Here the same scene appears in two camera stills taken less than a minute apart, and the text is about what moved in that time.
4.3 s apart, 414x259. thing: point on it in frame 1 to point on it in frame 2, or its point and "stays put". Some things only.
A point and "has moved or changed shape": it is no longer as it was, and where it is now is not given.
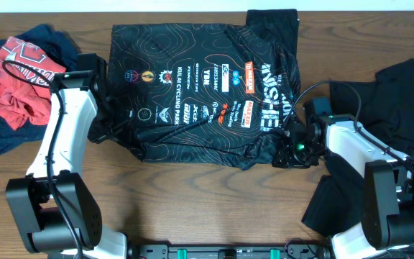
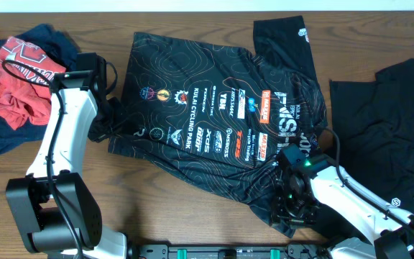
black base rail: [231, 251] stays put
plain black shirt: [399, 106] stays put
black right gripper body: [300, 155] to [294, 208]
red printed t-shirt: [14, 88] stays put
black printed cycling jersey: [207, 93] has moved or changed shape
